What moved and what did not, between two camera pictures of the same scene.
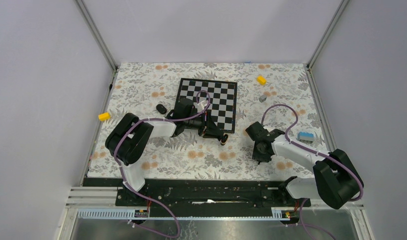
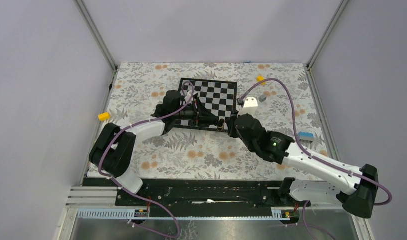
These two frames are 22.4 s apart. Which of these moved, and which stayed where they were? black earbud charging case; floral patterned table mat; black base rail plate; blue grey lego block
Moved: black earbud charging case
Stayed: blue grey lego block; floral patterned table mat; black base rail plate
